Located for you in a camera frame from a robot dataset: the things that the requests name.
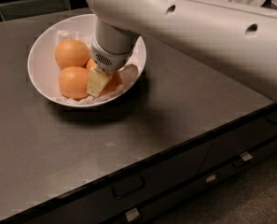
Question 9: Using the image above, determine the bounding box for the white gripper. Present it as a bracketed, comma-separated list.
[87, 36, 134, 97]

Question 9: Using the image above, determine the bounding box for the lower dark drawer front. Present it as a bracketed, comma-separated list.
[102, 135, 277, 224]

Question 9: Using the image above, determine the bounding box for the large white bowl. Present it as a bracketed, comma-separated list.
[27, 14, 146, 108]

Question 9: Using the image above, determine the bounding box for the dark drawer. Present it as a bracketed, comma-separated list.
[200, 106, 277, 172]
[102, 135, 277, 224]
[1, 139, 214, 224]

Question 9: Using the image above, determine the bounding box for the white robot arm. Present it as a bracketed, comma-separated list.
[86, 0, 277, 103]

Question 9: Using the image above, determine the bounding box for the white paper in orange bowl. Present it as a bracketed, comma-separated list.
[57, 30, 140, 105]

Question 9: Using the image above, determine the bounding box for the right dark drawer front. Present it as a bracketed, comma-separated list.
[200, 106, 277, 172]

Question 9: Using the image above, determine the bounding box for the left dark drawer front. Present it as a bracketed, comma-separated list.
[1, 139, 214, 224]

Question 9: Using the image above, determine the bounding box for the orange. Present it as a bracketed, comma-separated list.
[101, 72, 123, 95]
[59, 66, 89, 100]
[86, 58, 96, 71]
[55, 39, 90, 69]

